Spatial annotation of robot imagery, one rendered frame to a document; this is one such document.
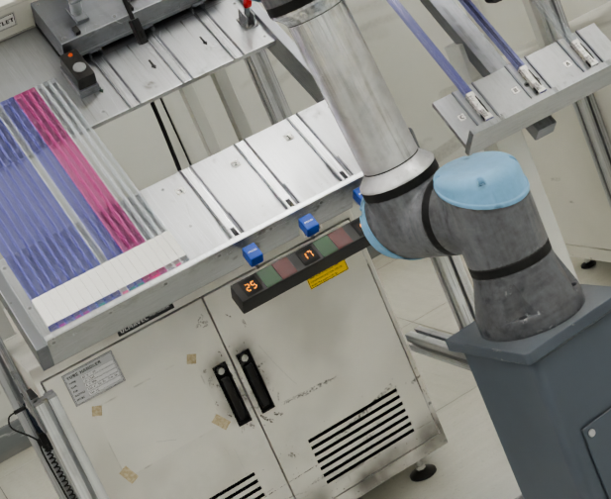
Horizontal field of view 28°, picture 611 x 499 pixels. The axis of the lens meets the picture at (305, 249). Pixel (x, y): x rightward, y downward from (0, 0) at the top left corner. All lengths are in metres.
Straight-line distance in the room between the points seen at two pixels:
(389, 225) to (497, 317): 0.20
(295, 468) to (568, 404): 0.93
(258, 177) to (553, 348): 0.71
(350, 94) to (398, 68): 2.68
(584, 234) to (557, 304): 1.64
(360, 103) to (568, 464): 0.56
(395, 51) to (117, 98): 2.18
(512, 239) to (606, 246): 1.62
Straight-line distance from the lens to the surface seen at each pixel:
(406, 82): 4.37
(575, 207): 3.28
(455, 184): 1.64
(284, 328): 2.44
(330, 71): 1.69
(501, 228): 1.64
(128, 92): 2.31
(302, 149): 2.18
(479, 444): 2.73
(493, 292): 1.68
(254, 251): 2.03
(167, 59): 2.36
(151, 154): 4.03
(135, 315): 2.03
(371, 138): 1.71
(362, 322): 2.50
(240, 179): 2.15
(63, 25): 2.37
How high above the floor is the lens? 1.17
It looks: 14 degrees down
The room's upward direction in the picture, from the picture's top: 24 degrees counter-clockwise
